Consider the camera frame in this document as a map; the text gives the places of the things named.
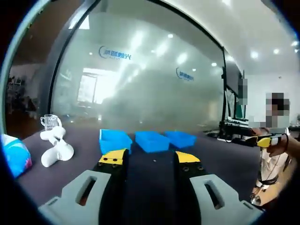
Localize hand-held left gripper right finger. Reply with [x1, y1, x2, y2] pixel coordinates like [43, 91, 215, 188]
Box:
[173, 151, 264, 225]

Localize office chair base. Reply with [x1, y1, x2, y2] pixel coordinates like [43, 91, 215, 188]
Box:
[249, 187, 262, 207]

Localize large black monitor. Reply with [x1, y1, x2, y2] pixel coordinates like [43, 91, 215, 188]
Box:
[224, 48, 242, 97]

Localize blue plastic bin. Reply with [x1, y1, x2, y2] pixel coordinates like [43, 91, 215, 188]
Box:
[135, 131, 170, 153]
[99, 128, 133, 155]
[165, 130, 197, 149]

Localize thin black cable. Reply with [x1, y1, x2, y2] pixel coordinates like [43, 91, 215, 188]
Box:
[267, 152, 281, 181]

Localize white curved plastic part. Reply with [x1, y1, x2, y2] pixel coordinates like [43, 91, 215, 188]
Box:
[39, 127, 67, 141]

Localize blue tissue pack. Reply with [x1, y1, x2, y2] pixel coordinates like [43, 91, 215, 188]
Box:
[1, 134, 32, 179]

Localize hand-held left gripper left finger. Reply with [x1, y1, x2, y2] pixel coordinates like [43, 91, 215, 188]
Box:
[38, 148, 129, 225]

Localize black device with white connectors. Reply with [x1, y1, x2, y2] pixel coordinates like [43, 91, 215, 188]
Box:
[220, 119, 250, 129]

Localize white flared plastic part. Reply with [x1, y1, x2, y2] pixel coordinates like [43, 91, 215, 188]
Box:
[41, 139, 75, 168]

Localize person's right hand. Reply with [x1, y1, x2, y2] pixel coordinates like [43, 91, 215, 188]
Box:
[267, 133, 291, 158]

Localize clear glass mug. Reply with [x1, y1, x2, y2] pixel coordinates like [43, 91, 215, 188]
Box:
[40, 114, 62, 131]

